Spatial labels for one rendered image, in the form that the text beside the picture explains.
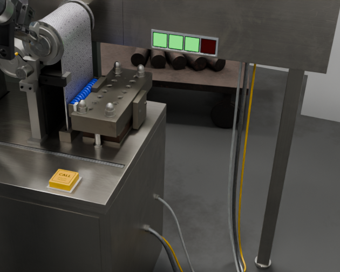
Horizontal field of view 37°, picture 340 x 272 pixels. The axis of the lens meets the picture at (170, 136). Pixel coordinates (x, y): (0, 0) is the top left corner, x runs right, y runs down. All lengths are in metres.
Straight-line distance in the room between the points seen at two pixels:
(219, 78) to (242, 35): 1.76
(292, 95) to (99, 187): 0.89
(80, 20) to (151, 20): 0.26
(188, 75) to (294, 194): 1.12
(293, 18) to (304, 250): 1.39
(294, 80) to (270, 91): 2.20
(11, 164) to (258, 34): 0.94
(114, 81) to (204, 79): 1.67
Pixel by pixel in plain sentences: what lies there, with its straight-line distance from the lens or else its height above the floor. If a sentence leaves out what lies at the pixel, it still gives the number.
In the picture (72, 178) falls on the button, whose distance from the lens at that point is 1.62.
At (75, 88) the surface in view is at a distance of 1.85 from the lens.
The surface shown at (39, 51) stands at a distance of 1.72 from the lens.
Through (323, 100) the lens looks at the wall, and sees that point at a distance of 3.92.
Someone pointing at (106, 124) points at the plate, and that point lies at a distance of 1.71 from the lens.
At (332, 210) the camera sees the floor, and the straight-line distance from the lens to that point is 3.10.
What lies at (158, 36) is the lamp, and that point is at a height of 1.20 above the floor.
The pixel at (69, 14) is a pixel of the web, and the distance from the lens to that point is 1.81.
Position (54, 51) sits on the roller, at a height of 1.24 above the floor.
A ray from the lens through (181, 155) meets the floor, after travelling 3.36.
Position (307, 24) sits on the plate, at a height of 1.31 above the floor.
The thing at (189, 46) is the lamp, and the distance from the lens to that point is 1.89.
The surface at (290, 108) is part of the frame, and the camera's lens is 2.12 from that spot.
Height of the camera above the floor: 1.89
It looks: 32 degrees down
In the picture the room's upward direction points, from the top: 2 degrees clockwise
